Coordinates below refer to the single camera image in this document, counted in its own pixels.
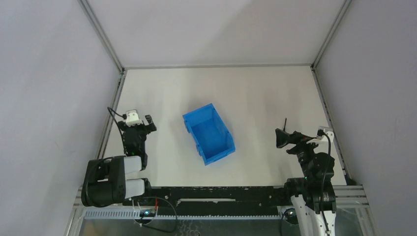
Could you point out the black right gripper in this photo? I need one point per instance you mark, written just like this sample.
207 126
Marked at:
283 137

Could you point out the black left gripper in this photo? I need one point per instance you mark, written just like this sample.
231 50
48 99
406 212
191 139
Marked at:
137 128

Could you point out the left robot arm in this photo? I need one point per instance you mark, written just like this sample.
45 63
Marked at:
105 181

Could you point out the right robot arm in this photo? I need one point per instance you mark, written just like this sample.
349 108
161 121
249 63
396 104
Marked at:
312 196

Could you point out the blue plastic storage bin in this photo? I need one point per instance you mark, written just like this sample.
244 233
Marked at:
212 138

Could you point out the small electronics board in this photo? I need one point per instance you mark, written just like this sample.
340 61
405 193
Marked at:
147 213

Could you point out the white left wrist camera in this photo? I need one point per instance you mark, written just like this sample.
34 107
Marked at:
132 118

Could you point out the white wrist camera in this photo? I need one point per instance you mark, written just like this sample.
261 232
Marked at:
132 118
324 135

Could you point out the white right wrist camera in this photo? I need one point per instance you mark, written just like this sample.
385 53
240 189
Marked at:
324 135

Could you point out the black mounting rail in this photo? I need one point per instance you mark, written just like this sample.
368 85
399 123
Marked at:
214 201

